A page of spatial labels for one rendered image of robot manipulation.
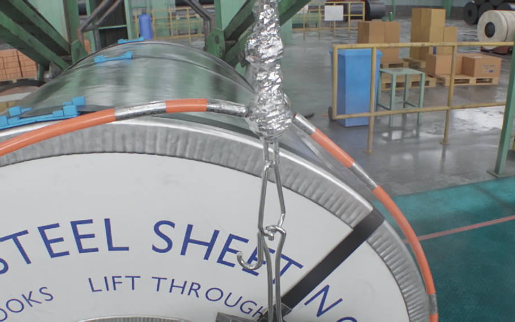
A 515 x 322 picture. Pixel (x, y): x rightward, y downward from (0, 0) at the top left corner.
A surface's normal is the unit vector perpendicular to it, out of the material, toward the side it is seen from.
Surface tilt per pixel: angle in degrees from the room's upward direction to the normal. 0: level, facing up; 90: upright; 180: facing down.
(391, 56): 90
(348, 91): 93
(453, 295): 0
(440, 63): 90
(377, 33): 90
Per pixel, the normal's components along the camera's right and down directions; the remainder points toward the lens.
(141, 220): 0.20, 0.36
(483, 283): -0.04, -0.93
